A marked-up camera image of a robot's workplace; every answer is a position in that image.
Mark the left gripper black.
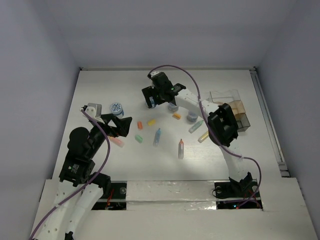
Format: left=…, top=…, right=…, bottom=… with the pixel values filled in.
left=88, top=112, right=132, bottom=157

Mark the blue patterned tape roll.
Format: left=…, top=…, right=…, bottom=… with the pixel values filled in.
left=109, top=102, right=124, bottom=119

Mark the clear jar purple lid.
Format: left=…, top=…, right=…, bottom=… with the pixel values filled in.
left=167, top=102, right=179, bottom=113

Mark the blue highlighter marker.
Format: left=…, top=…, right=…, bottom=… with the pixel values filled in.
left=153, top=128, right=161, bottom=147

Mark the red-orange highlighter marker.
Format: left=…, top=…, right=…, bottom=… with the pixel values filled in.
left=178, top=139, right=184, bottom=159

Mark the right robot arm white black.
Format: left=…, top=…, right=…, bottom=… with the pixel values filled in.
left=142, top=71, right=257, bottom=199

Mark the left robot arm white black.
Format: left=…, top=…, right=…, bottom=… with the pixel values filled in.
left=29, top=112, right=133, bottom=240

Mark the pink highlighter marker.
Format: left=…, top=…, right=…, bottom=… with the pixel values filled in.
left=108, top=136, right=125, bottom=148

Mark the green marker cap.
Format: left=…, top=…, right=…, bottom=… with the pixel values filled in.
left=134, top=134, right=143, bottom=144

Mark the yellow marker cap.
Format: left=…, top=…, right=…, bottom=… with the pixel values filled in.
left=147, top=119, right=156, bottom=126

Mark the green highlighter marker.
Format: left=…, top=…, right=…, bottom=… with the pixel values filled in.
left=188, top=120, right=204, bottom=134

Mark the yellow highlighter marker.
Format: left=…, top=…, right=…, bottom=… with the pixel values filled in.
left=198, top=131, right=209, bottom=143

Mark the three-compartment desk organizer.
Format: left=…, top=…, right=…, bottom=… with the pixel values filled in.
left=208, top=89, right=251, bottom=133

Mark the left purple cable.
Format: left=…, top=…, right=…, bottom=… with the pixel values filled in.
left=28, top=109, right=112, bottom=240

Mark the purple cable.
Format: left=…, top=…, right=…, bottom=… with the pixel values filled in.
left=147, top=64, right=262, bottom=211
left=28, top=109, right=112, bottom=240

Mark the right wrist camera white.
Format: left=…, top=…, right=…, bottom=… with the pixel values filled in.
left=147, top=70, right=160, bottom=79

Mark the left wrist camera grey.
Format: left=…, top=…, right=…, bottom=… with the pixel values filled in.
left=85, top=103, right=102, bottom=119

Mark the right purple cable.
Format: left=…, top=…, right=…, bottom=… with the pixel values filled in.
left=147, top=64, right=262, bottom=211

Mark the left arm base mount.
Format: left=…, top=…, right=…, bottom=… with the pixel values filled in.
left=92, top=181, right=127, bottom=211

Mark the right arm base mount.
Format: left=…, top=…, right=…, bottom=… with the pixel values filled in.
left=211, top=181, right=263, bottom=210

